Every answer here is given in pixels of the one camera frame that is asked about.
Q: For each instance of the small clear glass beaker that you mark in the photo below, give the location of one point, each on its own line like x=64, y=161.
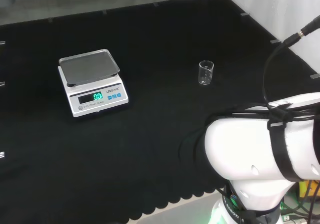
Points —
x=206, y=79

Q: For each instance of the black bench cloth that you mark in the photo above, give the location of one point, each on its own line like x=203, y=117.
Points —
x=155, y=139

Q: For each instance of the white electronic balance steel pan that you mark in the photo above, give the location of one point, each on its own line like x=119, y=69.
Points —
x=100, y=104

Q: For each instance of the yellow stop button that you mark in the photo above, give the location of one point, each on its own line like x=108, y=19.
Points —
x=303, y=189

